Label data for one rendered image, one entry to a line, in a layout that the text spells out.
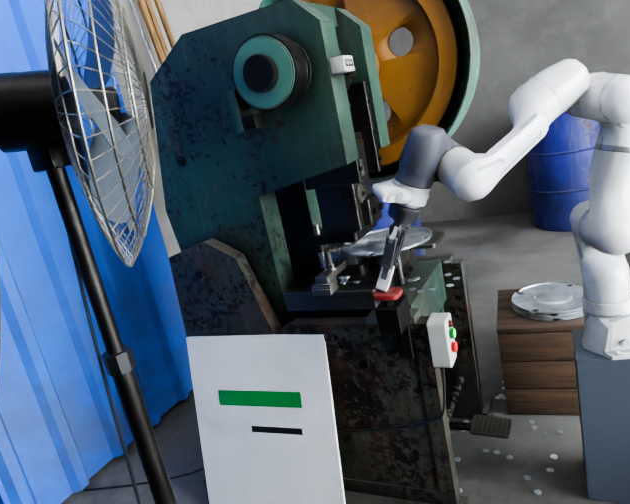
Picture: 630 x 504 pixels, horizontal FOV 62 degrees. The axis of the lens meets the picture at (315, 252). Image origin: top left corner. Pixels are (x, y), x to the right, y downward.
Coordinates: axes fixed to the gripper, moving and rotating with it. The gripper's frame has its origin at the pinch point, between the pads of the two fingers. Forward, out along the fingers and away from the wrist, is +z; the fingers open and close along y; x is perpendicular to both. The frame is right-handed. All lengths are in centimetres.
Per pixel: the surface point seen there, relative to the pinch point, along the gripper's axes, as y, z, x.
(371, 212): 28.3, -4.9, 15.0
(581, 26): 363, -80, -21
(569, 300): 77, 20, -52
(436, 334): 5.2, 12.8, -16.2
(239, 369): 3, 50, 37
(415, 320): 6.3, 11.9, -9.9
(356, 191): 26.0, -10.4, 20.5
